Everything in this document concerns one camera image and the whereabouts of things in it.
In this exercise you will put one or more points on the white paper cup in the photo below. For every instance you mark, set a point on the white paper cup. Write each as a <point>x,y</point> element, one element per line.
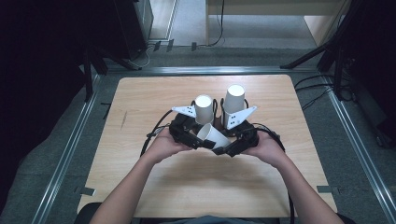
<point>204,110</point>
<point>214,137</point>
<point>234,98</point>

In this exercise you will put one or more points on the person's left hand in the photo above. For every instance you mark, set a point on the person's left hand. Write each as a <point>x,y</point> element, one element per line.
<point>165,147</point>

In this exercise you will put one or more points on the person's right hand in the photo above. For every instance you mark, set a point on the person's right hand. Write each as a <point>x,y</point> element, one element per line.
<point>269,149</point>

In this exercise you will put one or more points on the black metal stand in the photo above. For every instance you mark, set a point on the black metal stand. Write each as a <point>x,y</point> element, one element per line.
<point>93,65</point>

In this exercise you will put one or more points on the aluminium frame rail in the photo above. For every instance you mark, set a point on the aluminium frame rail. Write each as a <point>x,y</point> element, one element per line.
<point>65,155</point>
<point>358,140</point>
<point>211,70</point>

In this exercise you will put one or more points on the dark double cup holder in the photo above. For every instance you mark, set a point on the dark double cup holder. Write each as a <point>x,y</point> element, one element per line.
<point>219,123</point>

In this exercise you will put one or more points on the black cabinet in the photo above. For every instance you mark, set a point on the black cabinet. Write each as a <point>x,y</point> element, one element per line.
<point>134,25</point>

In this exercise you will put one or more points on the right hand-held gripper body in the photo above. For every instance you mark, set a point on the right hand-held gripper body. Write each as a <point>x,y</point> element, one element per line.
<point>246,137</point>

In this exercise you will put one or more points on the black tripod stand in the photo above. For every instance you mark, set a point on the black tripod stand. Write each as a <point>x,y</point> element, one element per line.
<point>330,46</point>

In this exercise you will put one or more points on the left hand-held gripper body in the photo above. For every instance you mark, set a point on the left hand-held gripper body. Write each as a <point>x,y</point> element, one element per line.
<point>183,130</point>

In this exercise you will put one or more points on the grey tape strip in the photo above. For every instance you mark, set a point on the grey tape strip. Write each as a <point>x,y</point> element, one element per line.
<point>85,191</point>
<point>327,189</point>

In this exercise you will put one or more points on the light wooden desk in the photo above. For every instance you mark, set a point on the light wooden desk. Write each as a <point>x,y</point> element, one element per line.
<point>264,7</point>

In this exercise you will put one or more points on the person's grey clothing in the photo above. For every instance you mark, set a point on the person's grey clothing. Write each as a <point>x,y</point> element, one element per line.
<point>211,219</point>

